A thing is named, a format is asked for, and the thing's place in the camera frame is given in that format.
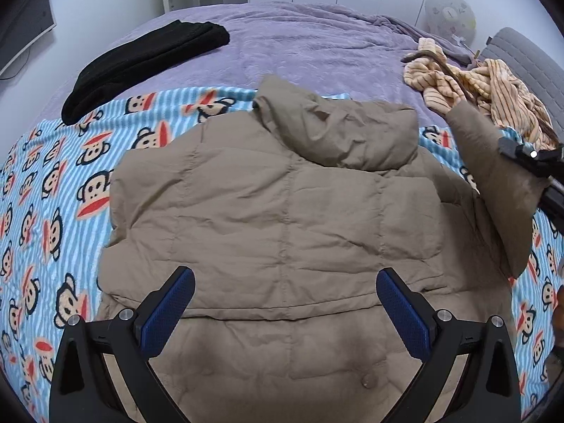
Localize yellow striped clothes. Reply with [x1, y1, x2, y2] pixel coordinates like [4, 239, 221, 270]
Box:
[403, 37, 560, 151]

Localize dark brown strap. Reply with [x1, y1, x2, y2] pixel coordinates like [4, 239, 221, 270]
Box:
[402, 50, 481, 102]

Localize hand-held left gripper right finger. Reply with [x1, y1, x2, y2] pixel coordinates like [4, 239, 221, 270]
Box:
[376, 267, 523, 423]

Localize white round fan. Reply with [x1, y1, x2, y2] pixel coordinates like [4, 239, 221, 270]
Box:
[424, 0, 478, 49]

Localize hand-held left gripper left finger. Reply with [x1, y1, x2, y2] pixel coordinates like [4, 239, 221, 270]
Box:
[48, 265, 197, 423]

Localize black folded garment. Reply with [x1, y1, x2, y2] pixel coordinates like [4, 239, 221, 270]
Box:
[61, 20, 231, 126]

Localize purple bedspread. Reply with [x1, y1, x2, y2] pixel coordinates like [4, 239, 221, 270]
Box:
[44, 1, 485, 128]

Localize black wall television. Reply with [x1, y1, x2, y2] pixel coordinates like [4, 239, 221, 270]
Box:
[0, 0, 56, 75]

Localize blue striped monkey print blanket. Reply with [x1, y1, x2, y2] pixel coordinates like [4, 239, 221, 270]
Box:
[0, 88, 564, 423]

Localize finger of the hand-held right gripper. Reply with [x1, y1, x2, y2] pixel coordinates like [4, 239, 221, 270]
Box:
[540, 184, 564, 231]
[498, 137, 564, 178]

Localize tan puffer jacket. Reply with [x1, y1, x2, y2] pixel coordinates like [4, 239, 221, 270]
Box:
[96, 75, 549, 423]

